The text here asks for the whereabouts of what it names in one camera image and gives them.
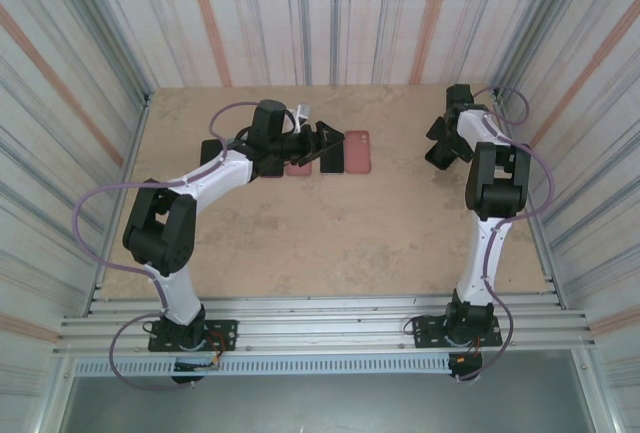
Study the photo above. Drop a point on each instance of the aluminium table side rail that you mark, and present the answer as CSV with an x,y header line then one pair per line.
x,y
138,138
548,263

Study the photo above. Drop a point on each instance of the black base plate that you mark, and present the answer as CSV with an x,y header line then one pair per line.
x,y
425,333
225,335

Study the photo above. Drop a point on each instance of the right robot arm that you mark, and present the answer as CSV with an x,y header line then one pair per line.
x,y
492,253

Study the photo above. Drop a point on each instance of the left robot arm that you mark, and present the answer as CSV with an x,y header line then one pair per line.
x,y
215,175

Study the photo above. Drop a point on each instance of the pink phone case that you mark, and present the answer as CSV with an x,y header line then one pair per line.
x,y
299,170
357,158

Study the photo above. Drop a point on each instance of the aluminium frame rail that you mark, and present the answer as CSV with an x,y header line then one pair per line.
x,y
325,303
325,348
325,325

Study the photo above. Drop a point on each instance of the aluminium frame leg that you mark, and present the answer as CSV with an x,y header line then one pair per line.
x,y
55,393
597,393

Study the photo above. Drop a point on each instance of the grey metal panel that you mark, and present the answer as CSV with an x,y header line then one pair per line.
x,y
325,403

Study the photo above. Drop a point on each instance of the aluminium frame post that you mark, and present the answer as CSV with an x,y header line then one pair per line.
x,y
142,84

